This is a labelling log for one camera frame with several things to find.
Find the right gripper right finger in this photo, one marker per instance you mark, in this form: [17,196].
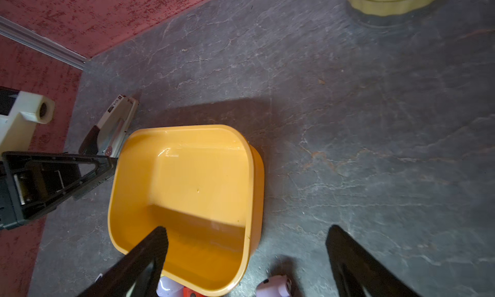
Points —
[356,272]

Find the left corner aluminium post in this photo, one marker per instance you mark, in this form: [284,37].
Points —
[41,44]

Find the purple flashlight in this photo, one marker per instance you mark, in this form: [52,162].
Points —
[275,286]

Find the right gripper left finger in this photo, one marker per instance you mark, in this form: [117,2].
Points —
[138,273]

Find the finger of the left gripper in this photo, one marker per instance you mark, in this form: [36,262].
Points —
[35,184]

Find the red flashlight white head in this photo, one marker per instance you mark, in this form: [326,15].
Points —
[187,292]

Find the yellow plastic storage box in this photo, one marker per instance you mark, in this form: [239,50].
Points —
[205,185]

